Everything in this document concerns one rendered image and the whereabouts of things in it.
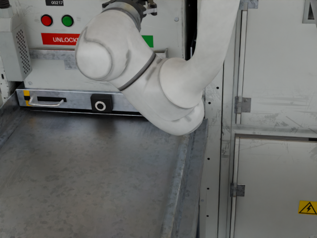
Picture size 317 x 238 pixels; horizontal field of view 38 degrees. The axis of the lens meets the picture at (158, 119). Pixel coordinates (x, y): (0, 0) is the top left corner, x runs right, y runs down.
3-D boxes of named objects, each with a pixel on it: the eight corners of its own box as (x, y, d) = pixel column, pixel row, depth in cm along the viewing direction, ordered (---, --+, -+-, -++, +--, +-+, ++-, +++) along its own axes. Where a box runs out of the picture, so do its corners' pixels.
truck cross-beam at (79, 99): (193, 114, 134) (193, 97, 131) (19, 106, 143) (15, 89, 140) (195, 106, 138) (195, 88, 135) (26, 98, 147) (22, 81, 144)
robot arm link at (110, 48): (79, 29, 95) (125, 73, 98) (52, 61, 82) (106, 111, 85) (114, -6, 89) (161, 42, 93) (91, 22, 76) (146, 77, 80)
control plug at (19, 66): (23, 82, 126) (9, 20, 117) (6, 81, 127) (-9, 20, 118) (34, 69, 133) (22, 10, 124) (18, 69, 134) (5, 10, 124)
